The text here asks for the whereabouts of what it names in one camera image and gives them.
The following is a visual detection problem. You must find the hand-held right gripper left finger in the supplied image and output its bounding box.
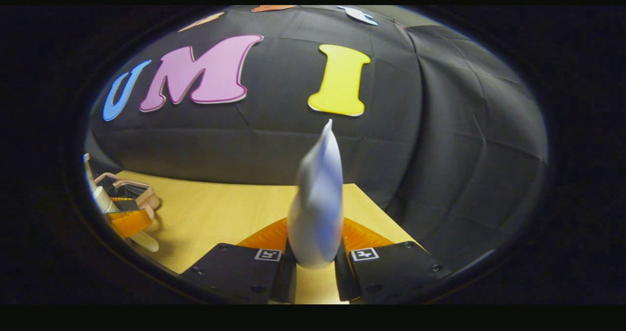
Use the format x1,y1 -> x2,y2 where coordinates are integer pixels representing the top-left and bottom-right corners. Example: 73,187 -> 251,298
179,217 -> 298,305

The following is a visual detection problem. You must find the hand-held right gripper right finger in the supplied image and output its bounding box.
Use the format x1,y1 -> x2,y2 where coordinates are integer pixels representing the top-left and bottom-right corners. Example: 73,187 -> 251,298
335,217 -> 453,303

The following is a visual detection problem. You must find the cream white squeeze tube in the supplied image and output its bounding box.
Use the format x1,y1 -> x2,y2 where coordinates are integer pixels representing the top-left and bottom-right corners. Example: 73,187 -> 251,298
82,154 -> 160,253

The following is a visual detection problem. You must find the black backdrop cloth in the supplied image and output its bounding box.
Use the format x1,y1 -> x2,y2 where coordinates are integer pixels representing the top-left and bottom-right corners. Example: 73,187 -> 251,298
88,5 -> 548,273

